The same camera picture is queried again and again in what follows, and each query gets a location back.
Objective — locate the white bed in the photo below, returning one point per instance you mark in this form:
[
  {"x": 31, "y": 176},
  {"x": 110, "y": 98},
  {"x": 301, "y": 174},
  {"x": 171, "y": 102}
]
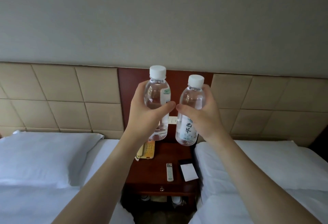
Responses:
[
  {"x": 302, "y": 206},
  {"x": 33, "y": 203}
]

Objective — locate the white slipper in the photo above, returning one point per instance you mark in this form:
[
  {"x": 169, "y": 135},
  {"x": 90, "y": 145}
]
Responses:
[
  {"x": 144, "y": 197},
  {"x": 176, "y": 200}
]

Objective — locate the white pillow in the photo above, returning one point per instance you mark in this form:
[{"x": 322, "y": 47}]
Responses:
[
  {"x": 43, "y": 157},
  {"x": 256, "y": 165}
]

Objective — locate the person's left forearm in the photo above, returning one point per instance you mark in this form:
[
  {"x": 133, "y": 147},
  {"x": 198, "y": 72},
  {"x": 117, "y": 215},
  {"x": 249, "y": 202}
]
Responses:
[{"x": 97, "y": 188}]

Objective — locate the red wooden headboard panel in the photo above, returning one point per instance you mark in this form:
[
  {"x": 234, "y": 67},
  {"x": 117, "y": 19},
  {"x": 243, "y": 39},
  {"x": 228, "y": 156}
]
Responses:
[{"x": 179, "y": 77}]

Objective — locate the red wooden nightstand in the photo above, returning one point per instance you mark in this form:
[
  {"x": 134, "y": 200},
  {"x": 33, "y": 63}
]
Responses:
[{"x": 153, "y": 175}]

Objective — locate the beige padded headboard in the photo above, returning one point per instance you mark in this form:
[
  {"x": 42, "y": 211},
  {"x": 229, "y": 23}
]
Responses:
[
  {"x": 269, "y": 106},
  {"x": 64, "y": 98}
]

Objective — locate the white remote control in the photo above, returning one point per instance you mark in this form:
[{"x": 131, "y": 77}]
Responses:
[{"x": 170, "y": 172}]

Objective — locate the person's right forearm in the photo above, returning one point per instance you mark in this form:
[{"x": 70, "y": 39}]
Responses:
[{"x": 256, "y": 188}]

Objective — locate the white switch plate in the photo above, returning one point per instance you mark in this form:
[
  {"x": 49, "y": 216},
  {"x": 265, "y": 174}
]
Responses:
[{"x": 172, "y": 119}]

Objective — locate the beige telephone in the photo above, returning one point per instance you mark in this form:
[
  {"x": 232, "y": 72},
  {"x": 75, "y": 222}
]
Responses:
[{"x": 148, "y": 152}]

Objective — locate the clear water bottle white cap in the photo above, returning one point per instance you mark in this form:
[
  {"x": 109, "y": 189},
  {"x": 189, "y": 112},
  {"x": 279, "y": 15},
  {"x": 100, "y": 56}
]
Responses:
[
  {"x": 156, "y": 90},
  {"x": 188, "y": 134}
]

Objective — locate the white notepad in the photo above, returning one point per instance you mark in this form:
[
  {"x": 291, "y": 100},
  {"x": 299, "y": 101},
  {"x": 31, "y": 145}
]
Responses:
[{"x": 189, "y": 172}]

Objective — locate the person's right hand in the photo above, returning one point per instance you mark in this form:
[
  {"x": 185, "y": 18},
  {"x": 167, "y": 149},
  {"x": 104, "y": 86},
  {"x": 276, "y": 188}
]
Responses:
[{"x": 207, "y": 121}]

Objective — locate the person's left hand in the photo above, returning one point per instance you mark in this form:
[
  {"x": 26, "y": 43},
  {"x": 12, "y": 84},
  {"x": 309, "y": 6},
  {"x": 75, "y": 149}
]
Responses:
[{"x": 143, "y": 121}]

